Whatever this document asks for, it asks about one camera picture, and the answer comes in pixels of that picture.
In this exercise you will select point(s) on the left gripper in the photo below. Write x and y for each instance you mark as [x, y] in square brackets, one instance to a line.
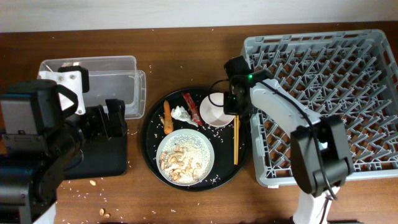
[102, 130]

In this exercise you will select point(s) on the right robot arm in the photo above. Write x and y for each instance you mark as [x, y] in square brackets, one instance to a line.
[320, 155]

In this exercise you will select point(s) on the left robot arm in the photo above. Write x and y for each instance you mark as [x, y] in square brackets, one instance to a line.
[47, 142]

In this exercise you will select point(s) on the grey dishwasher rack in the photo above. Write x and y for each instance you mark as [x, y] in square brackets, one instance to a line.
[349, 73]

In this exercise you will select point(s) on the clear plastic bin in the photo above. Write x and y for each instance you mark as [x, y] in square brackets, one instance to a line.
[115, 77]

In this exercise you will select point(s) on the peanut shell on tray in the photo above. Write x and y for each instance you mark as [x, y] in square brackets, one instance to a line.
[162, 120]

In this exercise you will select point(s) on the black rectangular tray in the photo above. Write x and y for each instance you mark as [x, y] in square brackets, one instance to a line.
[97, 158]

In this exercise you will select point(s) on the orange carrot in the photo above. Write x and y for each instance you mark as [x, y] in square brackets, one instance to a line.
[168, 124]

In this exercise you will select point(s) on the crumpled white tissue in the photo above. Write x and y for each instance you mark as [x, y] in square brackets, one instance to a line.
[180, 113]

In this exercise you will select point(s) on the red snack wrapper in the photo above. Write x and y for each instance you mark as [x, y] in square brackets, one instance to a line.
[193, 109]

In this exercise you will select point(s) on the round black serving tray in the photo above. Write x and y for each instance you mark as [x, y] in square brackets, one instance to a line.
[221, 139]

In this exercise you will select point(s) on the grey plate with rice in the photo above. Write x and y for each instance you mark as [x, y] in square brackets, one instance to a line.
[185, 157]

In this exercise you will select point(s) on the peanut shell pair on table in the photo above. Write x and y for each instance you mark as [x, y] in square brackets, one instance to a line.
[103, 213]

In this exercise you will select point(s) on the left wooden chopstick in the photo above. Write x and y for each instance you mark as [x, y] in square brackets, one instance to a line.
[235, 140]

